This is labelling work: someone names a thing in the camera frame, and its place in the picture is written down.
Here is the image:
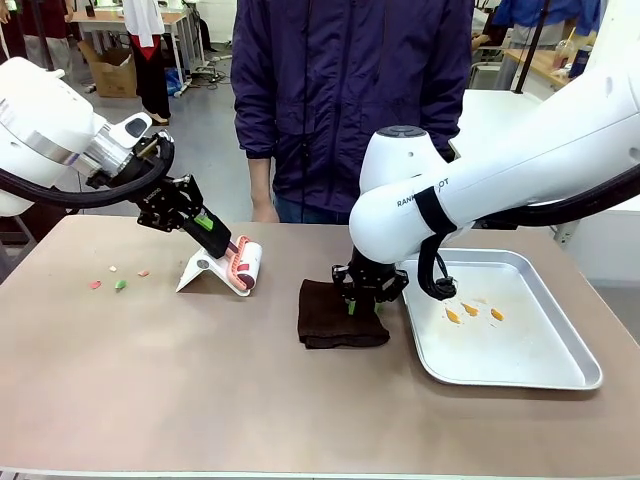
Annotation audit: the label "white folded roller stand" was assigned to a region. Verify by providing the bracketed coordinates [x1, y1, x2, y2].
[174, 245, 254, 299]

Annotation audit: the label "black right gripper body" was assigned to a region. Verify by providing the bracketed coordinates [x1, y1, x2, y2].
[347, 248, 399, 300]

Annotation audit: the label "person with white cloth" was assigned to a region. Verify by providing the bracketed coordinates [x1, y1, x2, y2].
[122, 0, 171, 126]

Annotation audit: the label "blue plastic bag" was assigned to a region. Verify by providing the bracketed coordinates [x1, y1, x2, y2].
[164, 67, 189, 94]

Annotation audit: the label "person's right forearm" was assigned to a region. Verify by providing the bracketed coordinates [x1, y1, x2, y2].
[248, 157, 276, 197]

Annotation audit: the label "blue jeans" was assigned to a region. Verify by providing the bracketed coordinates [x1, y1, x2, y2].
[273, 194, 354, 225]

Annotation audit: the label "black upright pole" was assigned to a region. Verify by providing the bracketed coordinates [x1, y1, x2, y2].
[35, 0, 55, 71]

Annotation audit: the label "dark brown cloth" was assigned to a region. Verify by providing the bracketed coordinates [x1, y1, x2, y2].
[298, 278, 391, 350]

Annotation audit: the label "black slanted stand pole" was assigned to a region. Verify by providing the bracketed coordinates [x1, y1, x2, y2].
[512, 0, 551, 95]

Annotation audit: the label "purple jacket torso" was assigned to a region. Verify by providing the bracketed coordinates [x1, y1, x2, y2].
[230, 0, 474, 211]

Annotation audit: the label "dark support frame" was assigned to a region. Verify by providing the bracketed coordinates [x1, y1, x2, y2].
[0, 199, 69, 284]

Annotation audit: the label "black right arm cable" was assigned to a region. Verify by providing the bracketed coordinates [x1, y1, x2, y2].
[417, 174, 640, 301]

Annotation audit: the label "dark blue can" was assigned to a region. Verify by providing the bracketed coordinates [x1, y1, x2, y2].
[568, 44, 594, 81]

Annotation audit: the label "silver metal tray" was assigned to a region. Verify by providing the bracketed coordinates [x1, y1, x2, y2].
[401, 248, 604, 391]

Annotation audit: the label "wooden table white legs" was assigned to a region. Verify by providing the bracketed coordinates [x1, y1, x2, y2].
[67, 7, 206, 96]

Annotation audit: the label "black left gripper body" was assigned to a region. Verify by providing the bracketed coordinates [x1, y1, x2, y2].
[134, 178, 177, 226]

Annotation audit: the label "clear plastic drink cup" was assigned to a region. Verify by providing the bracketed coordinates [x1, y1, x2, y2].
[552, 38, 576, 76]

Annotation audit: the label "brown cardboard box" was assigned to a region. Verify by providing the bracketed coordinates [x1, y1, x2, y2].
[77, 40, 139, 99]

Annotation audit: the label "pink white lint roller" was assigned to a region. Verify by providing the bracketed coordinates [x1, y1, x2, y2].
[223, 233, 265, 292]

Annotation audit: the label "black floor cables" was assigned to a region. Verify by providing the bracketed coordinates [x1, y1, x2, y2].
[192, 59, 226, 91]

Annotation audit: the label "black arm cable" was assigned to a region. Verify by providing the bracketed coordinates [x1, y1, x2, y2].
[417, 174, 640, 301]
[0, 130, 176, 209]

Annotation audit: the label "light wooden work table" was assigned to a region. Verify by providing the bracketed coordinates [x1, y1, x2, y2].
[504, 47, 581, 94]

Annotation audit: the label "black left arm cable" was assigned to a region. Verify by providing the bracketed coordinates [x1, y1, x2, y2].
[0, 130, 176, 209]

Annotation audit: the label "person's right hand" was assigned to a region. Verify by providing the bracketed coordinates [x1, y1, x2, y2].
[251, 193, 280, 224]

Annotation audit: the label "person in maroon top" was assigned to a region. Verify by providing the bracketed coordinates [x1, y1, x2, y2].
[0, 0, 71, 69]

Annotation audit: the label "person in blue jacket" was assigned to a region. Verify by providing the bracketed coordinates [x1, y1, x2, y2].
[492, 0, 604, 46]

